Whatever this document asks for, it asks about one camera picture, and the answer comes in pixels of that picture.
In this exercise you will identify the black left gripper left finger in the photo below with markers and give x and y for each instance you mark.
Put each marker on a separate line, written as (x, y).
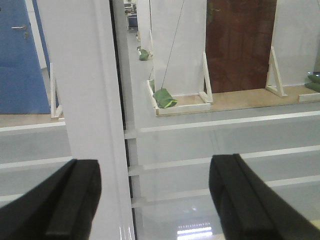
(62, 207)

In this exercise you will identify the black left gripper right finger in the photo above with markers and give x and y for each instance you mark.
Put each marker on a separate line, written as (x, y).
(249, 209)

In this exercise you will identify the blue door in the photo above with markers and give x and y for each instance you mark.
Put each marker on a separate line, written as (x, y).
(22, 87)

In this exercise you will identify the brown wooden door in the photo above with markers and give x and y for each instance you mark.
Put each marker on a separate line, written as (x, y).
(238, 43)

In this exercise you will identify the fixed white glass panel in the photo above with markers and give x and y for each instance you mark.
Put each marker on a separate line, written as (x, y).
(76, 43)

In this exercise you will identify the green sandbag in tray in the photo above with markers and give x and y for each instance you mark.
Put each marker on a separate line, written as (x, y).
(164, 99)

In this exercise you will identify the green sandbags at right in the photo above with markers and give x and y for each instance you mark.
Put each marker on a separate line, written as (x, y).
(314, 83)

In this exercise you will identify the far green sandbag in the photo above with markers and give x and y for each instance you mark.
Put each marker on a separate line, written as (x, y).
(144, 55)

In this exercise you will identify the white wooden base frame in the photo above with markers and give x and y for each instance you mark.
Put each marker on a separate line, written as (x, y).
(188, 104)

